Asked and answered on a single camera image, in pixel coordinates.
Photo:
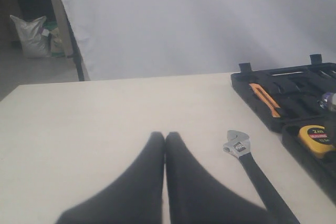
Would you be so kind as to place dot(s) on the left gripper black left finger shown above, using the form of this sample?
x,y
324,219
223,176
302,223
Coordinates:
x,y
134,197

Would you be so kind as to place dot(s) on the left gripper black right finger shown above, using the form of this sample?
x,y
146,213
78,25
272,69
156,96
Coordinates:
x,y
195,196

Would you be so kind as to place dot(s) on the electrical tape roll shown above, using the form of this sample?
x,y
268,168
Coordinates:
x,y
328,101

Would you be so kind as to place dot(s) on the black plastic tool case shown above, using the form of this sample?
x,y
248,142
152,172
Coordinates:
x,y
297,90

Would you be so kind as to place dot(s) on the orange utility knife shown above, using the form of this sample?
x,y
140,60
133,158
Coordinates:
x,y
260,92

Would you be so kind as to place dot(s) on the yellow measuring tape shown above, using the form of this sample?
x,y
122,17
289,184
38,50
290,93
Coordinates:
x,y
316,140

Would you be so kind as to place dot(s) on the black backdrop stand pole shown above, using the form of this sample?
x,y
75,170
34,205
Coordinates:
x,y
77,59

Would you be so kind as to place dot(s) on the green printed bag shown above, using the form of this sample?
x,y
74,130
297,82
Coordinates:
x,y
56,45

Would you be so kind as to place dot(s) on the white backdrop cloth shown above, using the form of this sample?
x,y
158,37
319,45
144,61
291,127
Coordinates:
x,y
150,38

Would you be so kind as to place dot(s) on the white woven sack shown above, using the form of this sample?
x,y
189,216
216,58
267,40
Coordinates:
x,y
33,37

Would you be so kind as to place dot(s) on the adjustable wrench black handle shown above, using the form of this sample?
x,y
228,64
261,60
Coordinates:
x,y
238,145

